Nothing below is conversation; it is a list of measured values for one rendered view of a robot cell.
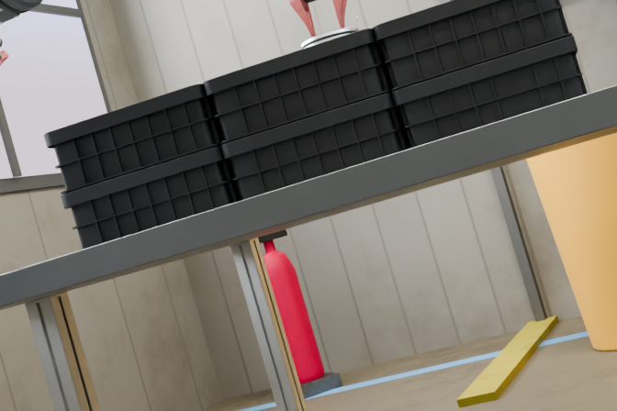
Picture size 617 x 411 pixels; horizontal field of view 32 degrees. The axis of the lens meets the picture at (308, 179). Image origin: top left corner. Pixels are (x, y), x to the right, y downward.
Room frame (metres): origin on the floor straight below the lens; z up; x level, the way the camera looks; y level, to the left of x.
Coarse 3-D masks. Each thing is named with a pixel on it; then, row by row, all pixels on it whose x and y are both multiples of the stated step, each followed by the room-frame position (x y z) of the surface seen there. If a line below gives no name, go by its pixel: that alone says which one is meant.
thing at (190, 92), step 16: (160, 96) 1.81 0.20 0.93; (176, 96) 1.80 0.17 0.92; (192, 96) 1.80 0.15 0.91; (112, 112) 1.83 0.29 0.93; (128, 112) 1.82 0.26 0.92; (144, 112) 1.82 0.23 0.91; (64, 128) 1.85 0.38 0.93; (80, 128) 1.84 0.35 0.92; (96, 128) 1.83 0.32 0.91; (48, 144) 1.86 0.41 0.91
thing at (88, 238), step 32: (192, 160) 1.80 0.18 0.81; (224, 160) 1.82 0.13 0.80; (96, 192) 1.84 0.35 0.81; (128, 192) 1.83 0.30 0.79; (160, 192) 1.83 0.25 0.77; (192, 192) 1.81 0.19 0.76; (224, 192) 1.81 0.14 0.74; (96, 224) 1.85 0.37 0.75; (128, 224) 1.84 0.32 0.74; (160, 224) 1.83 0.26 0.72
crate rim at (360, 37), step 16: (368, 32) 1.74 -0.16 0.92; (320, 48) 1.75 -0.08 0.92; (336, 48) 1.75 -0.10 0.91; (352, 48) 1.74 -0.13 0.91; (256, 64) 1.77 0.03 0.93; (272, 64) 1.77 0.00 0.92; (288, 64) 1.76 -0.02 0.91; (208, 80) 1.79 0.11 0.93; (224, 80) 1.78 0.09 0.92; (240, 80) 1.78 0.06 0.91; (208, 96) 1.82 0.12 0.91
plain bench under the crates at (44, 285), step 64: (512, 128) 1.15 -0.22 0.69; (576, 128) 1.12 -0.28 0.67; (320, 192) 1.23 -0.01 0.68; (384, 192) 1.20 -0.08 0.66; (64, 256) 1.36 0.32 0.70; (128, 256) 1.33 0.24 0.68; (256, 256) 2.93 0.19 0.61; (64, 320) 2.09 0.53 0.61; (256, 320) 2.93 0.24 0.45; (64, 384) 2.06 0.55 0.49
